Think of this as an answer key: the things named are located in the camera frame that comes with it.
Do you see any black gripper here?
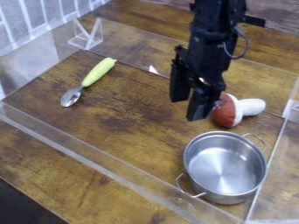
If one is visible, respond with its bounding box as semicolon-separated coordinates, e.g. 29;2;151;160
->
169;45;227;122

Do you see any red and white plush mushroom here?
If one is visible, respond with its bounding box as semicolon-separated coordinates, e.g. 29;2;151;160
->
211;94;267;128

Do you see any silver metal pot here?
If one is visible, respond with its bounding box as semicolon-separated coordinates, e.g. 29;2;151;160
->
175;131;267;205

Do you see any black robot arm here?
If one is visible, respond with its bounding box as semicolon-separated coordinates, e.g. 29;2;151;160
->
169;0;247;121

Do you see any clear acrylic triangle stand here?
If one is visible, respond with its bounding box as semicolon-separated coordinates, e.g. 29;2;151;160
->
68;18;104;50

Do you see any clear acrylic front barrier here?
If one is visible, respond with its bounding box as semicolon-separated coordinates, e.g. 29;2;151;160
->
0;101;246;224

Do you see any spoon with yellow-green handle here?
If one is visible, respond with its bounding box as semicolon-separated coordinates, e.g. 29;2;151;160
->
60;58;117;108

